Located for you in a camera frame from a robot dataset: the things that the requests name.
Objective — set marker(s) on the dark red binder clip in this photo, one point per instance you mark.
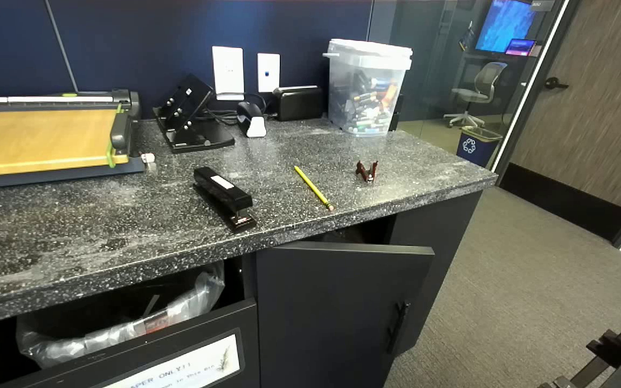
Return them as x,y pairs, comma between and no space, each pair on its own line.
367,172

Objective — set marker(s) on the paper trimmer with wooden board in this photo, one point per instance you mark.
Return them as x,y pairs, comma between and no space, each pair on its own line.
67,135

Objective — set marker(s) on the black box by wall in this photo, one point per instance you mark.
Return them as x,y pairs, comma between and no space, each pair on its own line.
297,102

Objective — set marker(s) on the computer monitor behind glass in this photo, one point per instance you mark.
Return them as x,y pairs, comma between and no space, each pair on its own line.
504,29

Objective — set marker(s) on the grey office chair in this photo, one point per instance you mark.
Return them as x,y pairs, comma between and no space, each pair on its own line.
480,93

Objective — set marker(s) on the white wall outlet plate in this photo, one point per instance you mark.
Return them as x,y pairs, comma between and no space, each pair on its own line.
268,72

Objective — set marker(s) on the trash drawer front with label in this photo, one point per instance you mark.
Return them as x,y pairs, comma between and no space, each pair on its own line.
215,350

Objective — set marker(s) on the black metal stand frame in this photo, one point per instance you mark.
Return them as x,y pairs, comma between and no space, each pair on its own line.
607,354

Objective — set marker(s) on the clear plastic supply bin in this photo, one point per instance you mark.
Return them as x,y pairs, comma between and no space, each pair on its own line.
363,88

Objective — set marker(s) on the blue recycling bin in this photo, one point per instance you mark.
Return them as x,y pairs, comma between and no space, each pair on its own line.
476,145

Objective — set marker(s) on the open black cabinet door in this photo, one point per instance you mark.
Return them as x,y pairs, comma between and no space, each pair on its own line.
334,314

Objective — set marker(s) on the trash bin with plastic liner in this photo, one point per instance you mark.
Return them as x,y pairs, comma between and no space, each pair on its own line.
94,323

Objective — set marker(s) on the yellow pencil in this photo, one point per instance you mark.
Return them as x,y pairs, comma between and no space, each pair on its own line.
314,187

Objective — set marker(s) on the black stapler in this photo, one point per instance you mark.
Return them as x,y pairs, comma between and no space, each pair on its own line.
225,196

